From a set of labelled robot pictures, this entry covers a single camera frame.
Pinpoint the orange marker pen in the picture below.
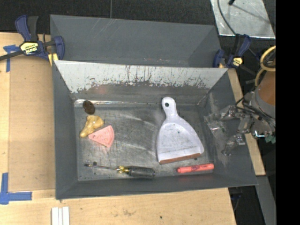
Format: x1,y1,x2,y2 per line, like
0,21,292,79
177,163,215,174

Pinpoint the dark brown oval lump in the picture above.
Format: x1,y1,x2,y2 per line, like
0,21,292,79
82,99,96,115

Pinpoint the white dustpan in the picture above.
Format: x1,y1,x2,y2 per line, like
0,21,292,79
156,97,205,165

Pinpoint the pink toy pizza slice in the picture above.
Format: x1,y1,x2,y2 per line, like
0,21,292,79
88,125,115,148

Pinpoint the black and yellow screwdriver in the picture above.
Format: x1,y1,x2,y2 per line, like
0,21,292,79
84,163,156,179

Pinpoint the grey metal bin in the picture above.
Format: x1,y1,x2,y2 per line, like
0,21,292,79
49,14,259,200

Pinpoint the yellow lumpy toy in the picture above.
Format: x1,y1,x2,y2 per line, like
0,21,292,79
79,115,105,138

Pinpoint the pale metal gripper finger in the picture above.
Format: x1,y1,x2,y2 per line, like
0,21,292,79
203,105,237,131
221,133,246,156

